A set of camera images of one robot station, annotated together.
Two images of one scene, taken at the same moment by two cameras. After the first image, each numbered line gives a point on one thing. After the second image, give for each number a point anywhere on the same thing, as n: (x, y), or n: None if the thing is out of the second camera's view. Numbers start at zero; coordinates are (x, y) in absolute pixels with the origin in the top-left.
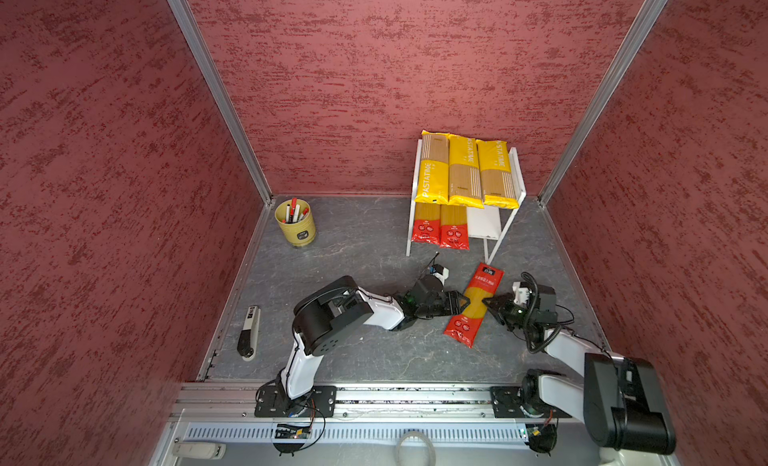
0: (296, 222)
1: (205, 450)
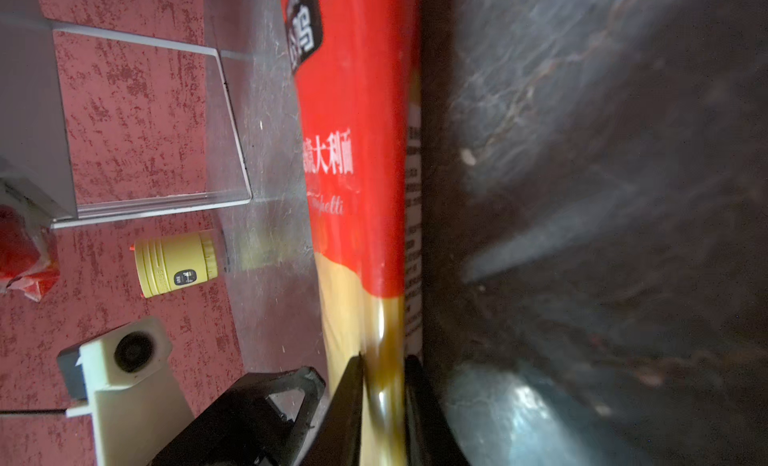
0: (176, 260)
1: None
